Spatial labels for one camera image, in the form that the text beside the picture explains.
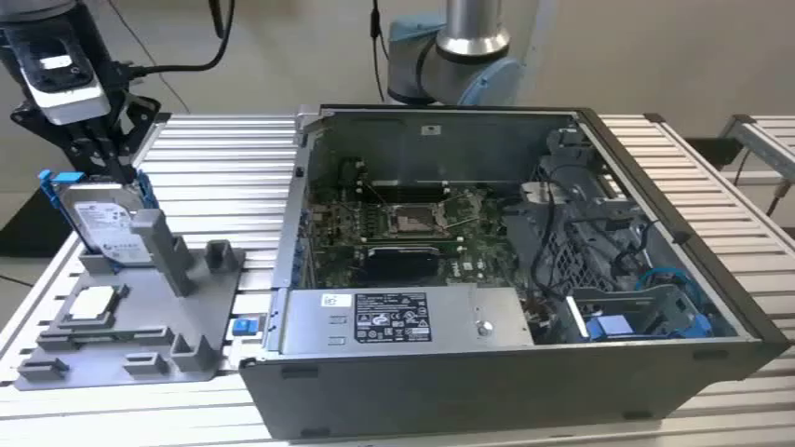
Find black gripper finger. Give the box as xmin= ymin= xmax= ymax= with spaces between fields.
xmin=9 ymin=100 xmax=129 ymax=183
xmin=114 ymin=91 xmax=162 ymax=183

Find black RAM slots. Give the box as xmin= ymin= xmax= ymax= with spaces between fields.
xmin=361 ymin=178 xmax=453 ymax=205

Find open grey PC case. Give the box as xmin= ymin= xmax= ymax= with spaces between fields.
xmin=238 ymin=102 xmax=790 ymax=441

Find blue carrier in bay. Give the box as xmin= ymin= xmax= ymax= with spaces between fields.
xmin=585 ymin=315 xmax=636 ymax=337

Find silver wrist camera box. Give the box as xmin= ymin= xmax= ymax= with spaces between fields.
xmin=10 ymin=35 xmax=113 ymax=126

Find metal slat side table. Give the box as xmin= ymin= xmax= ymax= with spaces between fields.
xmin=717 ymin=113 xmax=795 ymax=187

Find blue wire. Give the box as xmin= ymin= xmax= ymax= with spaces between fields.
xmin=634 ymin=264 xmax=692 ymax=302

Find long black wire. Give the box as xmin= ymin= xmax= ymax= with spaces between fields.
xmin=532 ymin=162 xmax=576 ymax=299

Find grey disk bay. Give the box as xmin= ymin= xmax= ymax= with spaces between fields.
xmin=565 ymin=282 xmax=710 ymax=345

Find short black wire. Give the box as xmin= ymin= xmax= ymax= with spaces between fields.
xmin=609 ymin=217 xmax=660 ymax=281

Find thin black wall wire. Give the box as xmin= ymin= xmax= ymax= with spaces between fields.
xmin=147 ymin=72 xmax=190 ymax=114

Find green motherboard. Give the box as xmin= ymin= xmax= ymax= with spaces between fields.
xmin=297 ymin=183 xmax=520 ymax=289

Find grey parts rack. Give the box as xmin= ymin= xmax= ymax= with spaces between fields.
xmin=11 ymin=208 xmax=246 ymax=392

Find black graphics card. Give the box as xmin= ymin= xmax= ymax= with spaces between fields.
xmin=361 ymin=245 xmax=442 ymax=286

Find CPU socket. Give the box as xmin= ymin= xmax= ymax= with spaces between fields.
xmin=385 ymin=201 xmax=446 ymax=237

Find metal socket cover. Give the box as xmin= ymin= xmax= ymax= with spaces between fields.
xmin=442 ymin=192 xmax=484 ymax=221

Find silver CPU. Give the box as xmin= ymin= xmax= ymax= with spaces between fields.
xmin=65 ymin=285 xmax=119 ymax=320

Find black hanging strap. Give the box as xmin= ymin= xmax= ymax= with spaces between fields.
xmin=207 ymin=0 xmax=226 ymax=39

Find silver power supply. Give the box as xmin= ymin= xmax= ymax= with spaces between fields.
xmin=277 ymin=286 xmax=536 ymax=354

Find hard disk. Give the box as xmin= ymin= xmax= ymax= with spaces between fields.
xmin=37 ymin=169 xmax=157 ymax=272

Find black camera cable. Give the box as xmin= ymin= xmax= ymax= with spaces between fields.
xmin=126 ymin=0 xmax=239 ymax=79

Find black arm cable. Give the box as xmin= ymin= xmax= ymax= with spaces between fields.
xmin=369 ymin=0 xmax=386 ymax=101

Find thin wire locking lever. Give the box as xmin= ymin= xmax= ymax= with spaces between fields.
xmin=364 ymin=180 xmax=394 ymax=208

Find grey drive cage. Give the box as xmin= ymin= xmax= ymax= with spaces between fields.
xmin=500 ymin=153 xmax=684 ymax=302

